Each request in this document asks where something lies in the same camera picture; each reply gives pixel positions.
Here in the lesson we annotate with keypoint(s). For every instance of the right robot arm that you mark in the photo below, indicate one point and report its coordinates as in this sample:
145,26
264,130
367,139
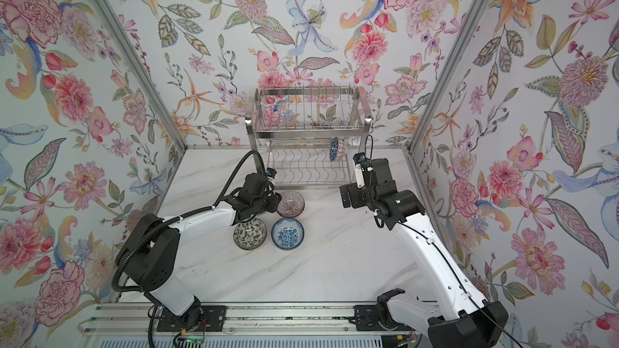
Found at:
460,316

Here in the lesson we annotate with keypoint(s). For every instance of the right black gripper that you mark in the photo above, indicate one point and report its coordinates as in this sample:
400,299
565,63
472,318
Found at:
354,193

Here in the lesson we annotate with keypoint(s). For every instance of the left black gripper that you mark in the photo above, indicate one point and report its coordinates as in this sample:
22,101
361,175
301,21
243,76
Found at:
275,199

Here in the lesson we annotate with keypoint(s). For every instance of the left aluminium corner post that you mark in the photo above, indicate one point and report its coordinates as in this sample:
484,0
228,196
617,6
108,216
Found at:
113,25

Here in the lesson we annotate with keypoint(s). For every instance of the blue triangle pattern bowl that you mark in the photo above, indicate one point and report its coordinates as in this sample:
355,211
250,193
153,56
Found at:
338,149

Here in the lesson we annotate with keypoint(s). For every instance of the steel two-tier dish rack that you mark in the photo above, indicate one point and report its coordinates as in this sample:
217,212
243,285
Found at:
295,126

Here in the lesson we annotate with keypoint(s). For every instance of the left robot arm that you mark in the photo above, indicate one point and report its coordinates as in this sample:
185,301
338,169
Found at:
147,259

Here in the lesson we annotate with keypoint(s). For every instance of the aluminium corner post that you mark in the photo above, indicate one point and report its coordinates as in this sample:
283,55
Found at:
453,59
113,25

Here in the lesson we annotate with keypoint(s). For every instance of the purple striped bowl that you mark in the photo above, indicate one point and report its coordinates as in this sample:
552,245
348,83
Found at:
292,204

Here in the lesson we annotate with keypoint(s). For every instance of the light blue floral bowl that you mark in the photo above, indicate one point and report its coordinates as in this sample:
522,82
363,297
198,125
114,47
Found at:
287,234

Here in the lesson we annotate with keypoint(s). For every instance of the right aluminium corner post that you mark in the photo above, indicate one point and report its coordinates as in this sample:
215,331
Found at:
453,59

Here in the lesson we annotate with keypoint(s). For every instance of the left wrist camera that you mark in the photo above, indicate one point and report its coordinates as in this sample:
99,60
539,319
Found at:
271,175

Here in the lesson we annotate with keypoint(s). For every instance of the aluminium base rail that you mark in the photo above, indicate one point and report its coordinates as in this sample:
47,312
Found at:
229,319

